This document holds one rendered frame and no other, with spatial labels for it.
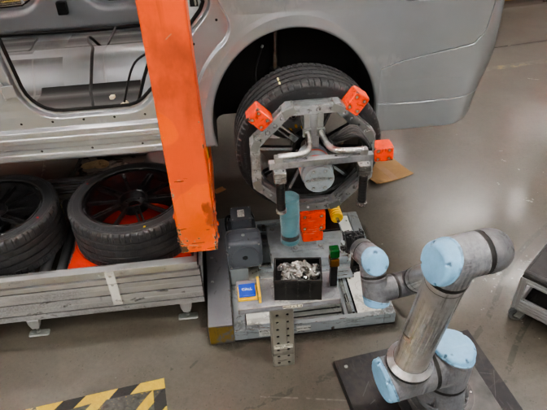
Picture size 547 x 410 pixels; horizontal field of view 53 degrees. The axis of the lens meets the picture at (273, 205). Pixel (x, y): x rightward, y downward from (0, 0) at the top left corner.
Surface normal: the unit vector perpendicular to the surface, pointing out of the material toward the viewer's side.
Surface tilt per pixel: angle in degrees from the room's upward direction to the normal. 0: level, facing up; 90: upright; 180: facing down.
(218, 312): 0
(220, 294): 0
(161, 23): 90
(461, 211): 0
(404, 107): 90
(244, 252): 90
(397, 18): 90
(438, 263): 81
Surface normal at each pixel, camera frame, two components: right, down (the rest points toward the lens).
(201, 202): 0.11, 0.59
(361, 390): -0.04, -0.80
